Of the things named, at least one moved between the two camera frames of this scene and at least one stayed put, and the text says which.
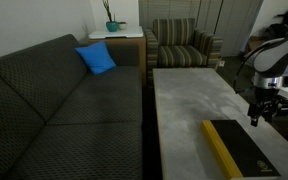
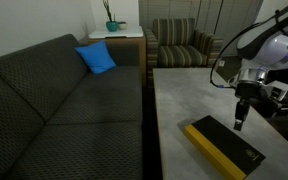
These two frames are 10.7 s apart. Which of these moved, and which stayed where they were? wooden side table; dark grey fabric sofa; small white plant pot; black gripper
Moved: black gripper
Stayed: dark grey fabric sofa; wooden side table; small white plant pot
